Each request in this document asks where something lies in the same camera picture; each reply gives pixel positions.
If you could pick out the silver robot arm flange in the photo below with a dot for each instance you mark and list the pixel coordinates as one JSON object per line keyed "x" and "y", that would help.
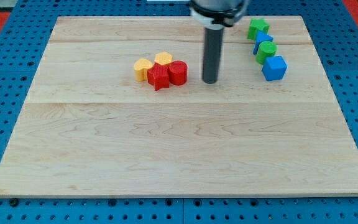
{"x": 217, "y": 14}

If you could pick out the blue cube block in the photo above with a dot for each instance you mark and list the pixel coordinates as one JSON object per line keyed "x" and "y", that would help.
{"x": 274, "y": 68}

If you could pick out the red star block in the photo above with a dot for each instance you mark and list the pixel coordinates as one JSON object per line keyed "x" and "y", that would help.
{"x": 158, "y": 76}

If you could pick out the red cylinder block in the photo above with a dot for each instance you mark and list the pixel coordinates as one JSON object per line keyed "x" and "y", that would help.
{"x": 178, "y": 72}

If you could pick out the yellow hexagon block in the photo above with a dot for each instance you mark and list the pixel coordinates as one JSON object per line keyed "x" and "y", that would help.
{"x": 163, "y": 58}

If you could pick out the yellow heart block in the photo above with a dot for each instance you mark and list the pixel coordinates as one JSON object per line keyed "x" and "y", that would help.
{"x": 141, "y": 67}

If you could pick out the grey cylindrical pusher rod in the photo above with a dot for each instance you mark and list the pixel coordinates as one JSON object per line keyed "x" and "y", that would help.
{"x": 213, "y": 40}

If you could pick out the light wooden board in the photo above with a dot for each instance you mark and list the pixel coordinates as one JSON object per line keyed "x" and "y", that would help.
{"x": 89, "y": 129}

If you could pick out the green cylinder block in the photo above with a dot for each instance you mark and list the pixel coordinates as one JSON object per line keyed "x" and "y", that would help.
{"x": 265, "y": 49}

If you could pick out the blue triangle block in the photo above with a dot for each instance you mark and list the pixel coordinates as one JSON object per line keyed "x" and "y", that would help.
{"x": 261, "y": 37}

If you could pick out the green star block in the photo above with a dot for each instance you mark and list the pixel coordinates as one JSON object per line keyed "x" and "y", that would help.
{"x": 257, "y": 25}

